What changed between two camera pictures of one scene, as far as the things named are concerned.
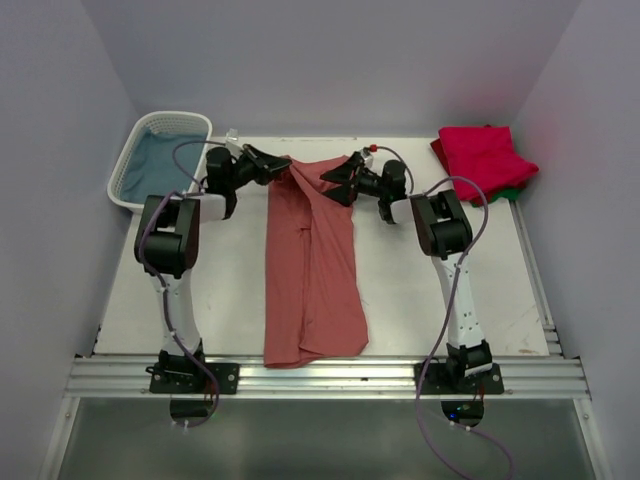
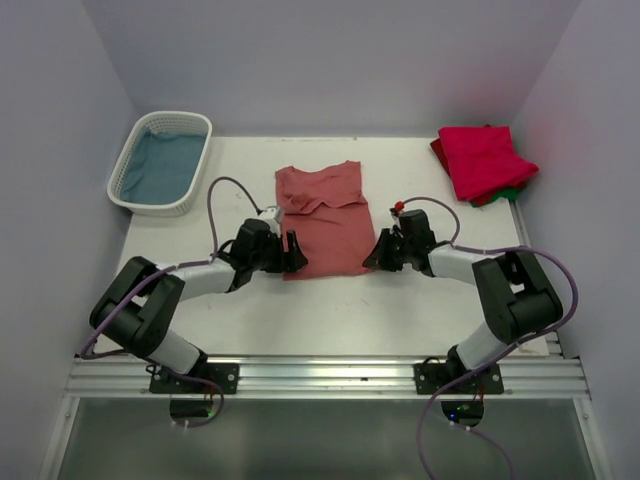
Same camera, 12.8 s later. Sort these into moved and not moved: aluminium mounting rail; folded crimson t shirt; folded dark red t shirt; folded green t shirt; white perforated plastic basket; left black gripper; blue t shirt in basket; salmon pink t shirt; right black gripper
Moved: right black gripper; left black gripper; salmon pink t shirt
Not moved: white perforated plastic basket; blue t shirt in basket; aluminium mounting rail; folded crimson t shirt; folded dark red t shirt; folded green t shirt
